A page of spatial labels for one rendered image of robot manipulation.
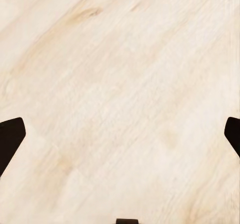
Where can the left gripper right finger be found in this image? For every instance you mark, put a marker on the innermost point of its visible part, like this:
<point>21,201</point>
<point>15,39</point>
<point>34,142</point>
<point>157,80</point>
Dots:
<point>232,133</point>

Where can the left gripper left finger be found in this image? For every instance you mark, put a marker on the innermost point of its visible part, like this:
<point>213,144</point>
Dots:
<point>12,133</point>

